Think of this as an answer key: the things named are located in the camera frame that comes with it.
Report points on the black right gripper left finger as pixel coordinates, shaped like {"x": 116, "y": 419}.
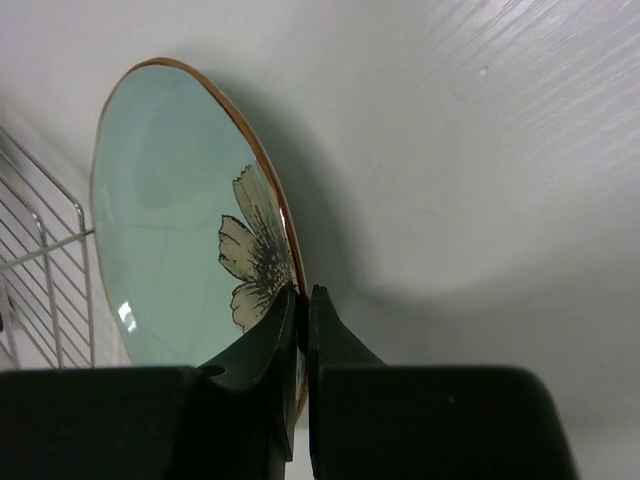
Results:
{"x": 255, "y": 379}

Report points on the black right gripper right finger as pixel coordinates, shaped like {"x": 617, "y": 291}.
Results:
{"x": 330, "y": 341}

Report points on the light green flower plate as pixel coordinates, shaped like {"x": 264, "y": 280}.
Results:
{"x": 193, "y": 232}

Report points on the wire dish rack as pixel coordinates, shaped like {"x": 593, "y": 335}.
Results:
{"x": 47, "y": 317}

